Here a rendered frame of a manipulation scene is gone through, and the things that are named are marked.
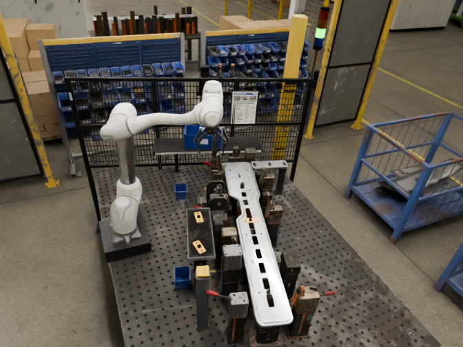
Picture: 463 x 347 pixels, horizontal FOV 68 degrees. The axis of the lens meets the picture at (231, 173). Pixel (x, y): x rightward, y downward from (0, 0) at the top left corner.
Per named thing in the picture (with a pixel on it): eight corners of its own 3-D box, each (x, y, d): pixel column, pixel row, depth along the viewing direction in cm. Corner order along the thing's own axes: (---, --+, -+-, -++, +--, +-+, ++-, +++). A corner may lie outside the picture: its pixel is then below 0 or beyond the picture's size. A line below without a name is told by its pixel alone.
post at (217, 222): (220, 268, 225) (223, 224, 202) (213, 268, 224) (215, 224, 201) (220, 261, 229) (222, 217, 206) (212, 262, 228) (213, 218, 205)
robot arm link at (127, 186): (115, 212, 236) (122, 191, 253) (139, 213, 238) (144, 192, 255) (103, 112, 189) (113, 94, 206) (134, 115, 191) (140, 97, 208)
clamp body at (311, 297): (311, 338, 190) (326, 299, 169) (286, 341, 188) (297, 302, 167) (306, 321, 198) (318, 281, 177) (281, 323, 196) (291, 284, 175)
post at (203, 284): (209, 328, 191) (211, 279, 165) (196, 330, 190) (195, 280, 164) (208, 316, 197) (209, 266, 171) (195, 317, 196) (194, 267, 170)
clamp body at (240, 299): (246, 345, 185) (251, 306, 164) (224, 347, 183) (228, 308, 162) (242, 328, 193) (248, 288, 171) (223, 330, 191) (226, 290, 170)
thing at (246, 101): (255, 124, 294) (259, 90, 276) (229, 124, 291) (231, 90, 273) (255, 123, 296) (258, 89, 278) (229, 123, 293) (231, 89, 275)
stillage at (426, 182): (419, 177, 446) (450, 109, 390) (475, 217, 387) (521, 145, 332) (344, 195, 406) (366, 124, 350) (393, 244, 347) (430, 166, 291)
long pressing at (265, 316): (300, 323, 165) (300, 321, 164) (254, 328, 162) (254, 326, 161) (250, 162, 275) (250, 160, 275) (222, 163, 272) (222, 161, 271)
